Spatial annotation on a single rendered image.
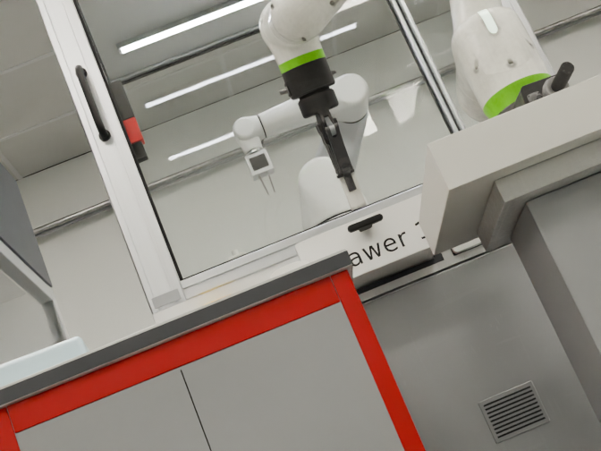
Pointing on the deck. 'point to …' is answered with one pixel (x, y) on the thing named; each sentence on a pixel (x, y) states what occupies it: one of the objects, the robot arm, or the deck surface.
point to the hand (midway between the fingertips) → (352, 191)
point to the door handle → (91, 103)
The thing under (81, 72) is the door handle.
